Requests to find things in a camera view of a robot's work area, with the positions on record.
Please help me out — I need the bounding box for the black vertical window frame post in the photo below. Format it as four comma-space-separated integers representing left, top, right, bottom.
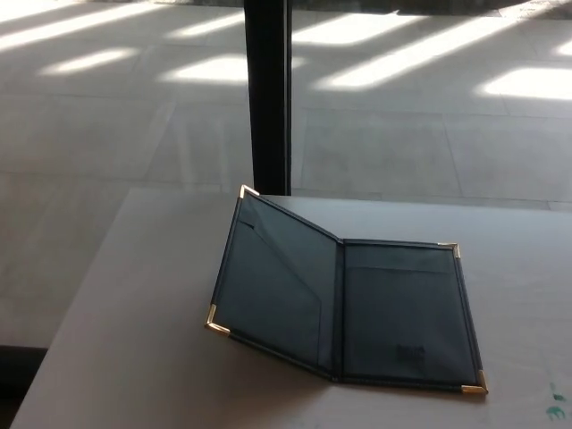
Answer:
243, 0, 294, 198

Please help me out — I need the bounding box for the dark blue gold-cornered diary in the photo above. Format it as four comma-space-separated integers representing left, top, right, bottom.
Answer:
204, 183, 490, 396

